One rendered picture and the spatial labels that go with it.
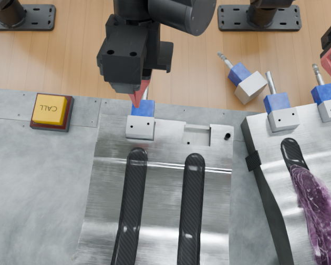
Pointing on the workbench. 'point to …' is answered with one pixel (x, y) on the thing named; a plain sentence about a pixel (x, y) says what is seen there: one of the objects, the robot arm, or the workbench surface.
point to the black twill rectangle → (253, 161)
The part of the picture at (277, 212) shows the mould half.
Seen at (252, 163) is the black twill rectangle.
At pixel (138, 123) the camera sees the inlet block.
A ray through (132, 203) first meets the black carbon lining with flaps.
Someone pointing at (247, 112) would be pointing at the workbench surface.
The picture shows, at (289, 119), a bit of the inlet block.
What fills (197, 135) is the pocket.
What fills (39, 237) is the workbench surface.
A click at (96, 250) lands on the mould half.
